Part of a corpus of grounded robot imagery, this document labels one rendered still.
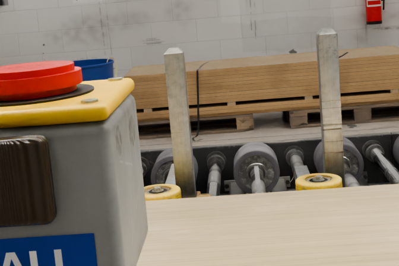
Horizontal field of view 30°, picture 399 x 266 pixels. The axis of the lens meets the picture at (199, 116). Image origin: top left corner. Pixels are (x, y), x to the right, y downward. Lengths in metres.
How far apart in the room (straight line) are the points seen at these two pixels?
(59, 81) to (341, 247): 0.77
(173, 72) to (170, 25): 6.10
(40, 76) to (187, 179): 1.14
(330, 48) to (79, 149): 1.13
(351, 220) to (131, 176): 0.84
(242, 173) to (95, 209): 1.53
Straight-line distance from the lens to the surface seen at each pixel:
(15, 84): 0.27
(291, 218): 1.13
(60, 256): 0.26
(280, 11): 7.44
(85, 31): 7.58
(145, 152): 1.94
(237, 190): 1.86
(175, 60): 1.36
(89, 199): 0.26
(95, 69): 5.83
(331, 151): 1.40
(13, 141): 0.25
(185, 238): 1.07
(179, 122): 1.38
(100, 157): 0.25
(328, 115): 1.38
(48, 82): 0.27
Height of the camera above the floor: 1.26
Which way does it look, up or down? 10 degrees down
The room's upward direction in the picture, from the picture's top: 5 degrees counter-clockwise
